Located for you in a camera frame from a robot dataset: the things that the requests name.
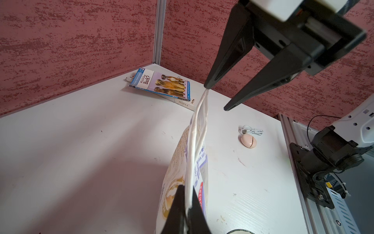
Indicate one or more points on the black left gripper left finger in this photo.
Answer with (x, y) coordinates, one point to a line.
(175, 222)

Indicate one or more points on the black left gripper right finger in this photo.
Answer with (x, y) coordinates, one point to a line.
(196, 220)

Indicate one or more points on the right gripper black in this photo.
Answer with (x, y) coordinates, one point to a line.
(312, 39)

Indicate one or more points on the white patterned breakfast bowl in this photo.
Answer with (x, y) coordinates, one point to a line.
(240, 231)

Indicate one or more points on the oats bag white purple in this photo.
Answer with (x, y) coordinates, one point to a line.
(188, 167)

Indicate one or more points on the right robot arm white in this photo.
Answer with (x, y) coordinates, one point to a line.
(301, 36)

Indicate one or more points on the pink round case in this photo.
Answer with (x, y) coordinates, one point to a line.
(248, 141)

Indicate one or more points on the dog book blue cover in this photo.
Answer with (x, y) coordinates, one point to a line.
(162, 84)

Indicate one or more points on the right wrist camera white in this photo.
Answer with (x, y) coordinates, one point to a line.
(283, 9)

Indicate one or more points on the right aluminium corner post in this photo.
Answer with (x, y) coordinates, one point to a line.
(159, 30)

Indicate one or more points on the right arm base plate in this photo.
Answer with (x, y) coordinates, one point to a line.
(313, 165)

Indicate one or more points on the aluminium front rail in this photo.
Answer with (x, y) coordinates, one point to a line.
(334, 171)

